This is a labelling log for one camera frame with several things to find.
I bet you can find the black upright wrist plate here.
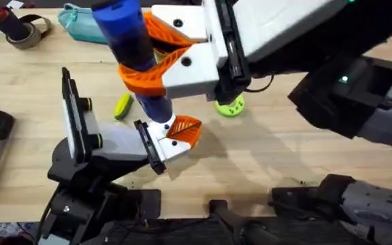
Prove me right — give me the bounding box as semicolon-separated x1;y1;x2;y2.
61;67;95;164

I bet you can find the teal zip bag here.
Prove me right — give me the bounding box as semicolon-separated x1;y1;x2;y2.
58;3;115;44

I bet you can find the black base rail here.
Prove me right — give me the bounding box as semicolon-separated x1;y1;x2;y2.
107;199;285;245

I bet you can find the black tool pouch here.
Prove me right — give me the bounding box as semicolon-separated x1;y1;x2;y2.
0;0;33;42

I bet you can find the yellow green toy vegetable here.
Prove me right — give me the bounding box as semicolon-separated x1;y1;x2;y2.
114;93;135;120

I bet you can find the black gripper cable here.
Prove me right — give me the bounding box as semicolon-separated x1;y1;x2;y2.
244;73;274;94

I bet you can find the brown tape roll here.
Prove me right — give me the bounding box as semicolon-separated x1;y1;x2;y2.
5;15;52;50

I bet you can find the green disc with holes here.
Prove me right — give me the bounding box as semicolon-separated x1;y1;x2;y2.
214;93;246;118

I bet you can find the blue electric screwdriver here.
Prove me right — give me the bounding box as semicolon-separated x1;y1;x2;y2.
91;0;177;124

